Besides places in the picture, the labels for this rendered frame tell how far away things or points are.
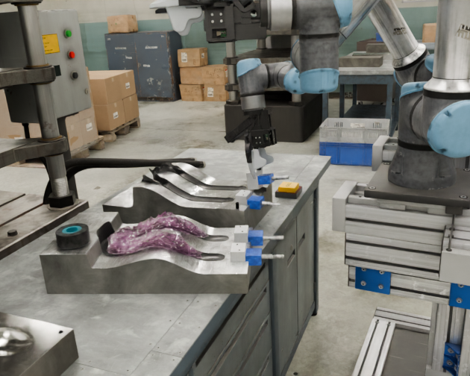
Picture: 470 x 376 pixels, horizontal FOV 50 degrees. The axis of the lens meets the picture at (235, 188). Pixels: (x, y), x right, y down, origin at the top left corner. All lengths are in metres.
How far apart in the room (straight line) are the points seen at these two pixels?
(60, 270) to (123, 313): 0.20
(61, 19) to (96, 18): 7.62
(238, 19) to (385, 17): 0.80
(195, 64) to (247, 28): 7.37
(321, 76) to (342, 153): 3.79
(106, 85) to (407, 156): 5.12
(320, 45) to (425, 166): 0.39
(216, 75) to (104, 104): 2.64
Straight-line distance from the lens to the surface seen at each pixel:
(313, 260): 2.40
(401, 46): 1.74
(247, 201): 1.49
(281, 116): 5.54
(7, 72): 1.80
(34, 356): 1.03
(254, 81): 1.55
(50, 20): 2.09
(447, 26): 1.04
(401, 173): 1.22
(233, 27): 0.95
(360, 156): 4.74
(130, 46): 8.77
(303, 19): 0.97
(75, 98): 2.16
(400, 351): 2.06
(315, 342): 2.41
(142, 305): 1.23
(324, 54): 0.97
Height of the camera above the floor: 1.45
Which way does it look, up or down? 20 degrees down
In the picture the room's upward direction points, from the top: 3 degrees counter-clockwise
